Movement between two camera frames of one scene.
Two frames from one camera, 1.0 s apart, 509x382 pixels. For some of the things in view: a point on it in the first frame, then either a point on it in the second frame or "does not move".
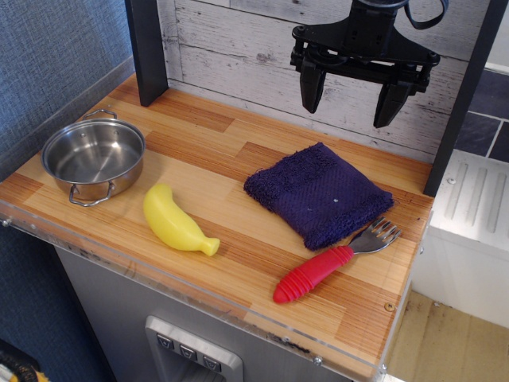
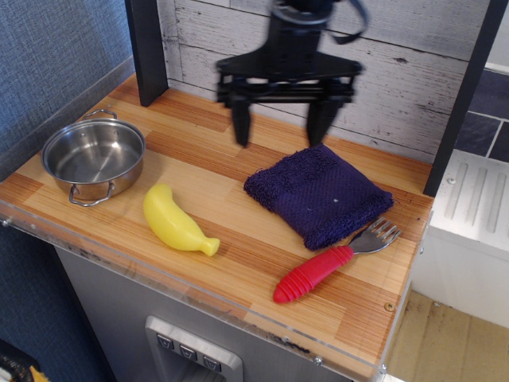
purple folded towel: x=317 y=192 does not move
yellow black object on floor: x=18 y=366 does not move
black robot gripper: x=367 y=45 -> x=291 y=69
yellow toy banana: x=173 y=224 does not move
